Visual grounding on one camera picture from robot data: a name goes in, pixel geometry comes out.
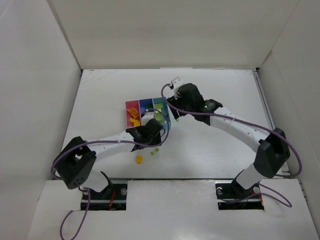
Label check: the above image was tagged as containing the light green square lego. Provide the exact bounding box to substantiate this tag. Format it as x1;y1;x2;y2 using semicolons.
155;111;163;123

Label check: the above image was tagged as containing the orange printed lego plate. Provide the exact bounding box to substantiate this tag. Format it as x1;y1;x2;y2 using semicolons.
127;107;140;119

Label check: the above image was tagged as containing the dark green 2x2 lego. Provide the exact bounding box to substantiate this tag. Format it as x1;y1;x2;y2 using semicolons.
146;104;153;110

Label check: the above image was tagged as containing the lime 2x2 lego brick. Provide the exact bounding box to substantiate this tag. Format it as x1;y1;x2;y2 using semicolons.
154;103;163;112

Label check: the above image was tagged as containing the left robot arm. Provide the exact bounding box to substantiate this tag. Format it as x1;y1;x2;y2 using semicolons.
51;118;164;195

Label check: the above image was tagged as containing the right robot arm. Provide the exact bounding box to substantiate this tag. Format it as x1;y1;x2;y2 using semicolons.
166;78;290;193

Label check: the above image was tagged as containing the light blue container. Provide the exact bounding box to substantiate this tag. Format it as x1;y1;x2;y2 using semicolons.
152;97;171;130

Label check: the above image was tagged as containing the small yellow lego brick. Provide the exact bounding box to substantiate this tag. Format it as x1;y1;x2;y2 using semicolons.
135;155;143;164

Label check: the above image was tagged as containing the purple container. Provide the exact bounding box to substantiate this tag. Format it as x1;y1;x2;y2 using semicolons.
138;98;153;118

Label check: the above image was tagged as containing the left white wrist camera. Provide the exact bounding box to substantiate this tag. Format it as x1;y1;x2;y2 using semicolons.
140;112;155;126

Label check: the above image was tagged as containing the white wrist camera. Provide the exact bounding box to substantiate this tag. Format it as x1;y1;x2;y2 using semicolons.
170;77;185;99
140;112;155;126

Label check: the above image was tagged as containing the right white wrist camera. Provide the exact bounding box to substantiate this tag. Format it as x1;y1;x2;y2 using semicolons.
170;77;185;99

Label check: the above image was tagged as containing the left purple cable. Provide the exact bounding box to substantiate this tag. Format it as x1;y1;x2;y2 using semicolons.
51;107;171;240

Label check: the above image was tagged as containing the purple cable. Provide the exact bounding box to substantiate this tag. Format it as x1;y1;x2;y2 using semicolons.
161;83;302;208
51;107;171;240

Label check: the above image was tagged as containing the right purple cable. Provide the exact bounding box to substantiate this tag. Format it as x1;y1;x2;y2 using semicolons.
161;83;302;208

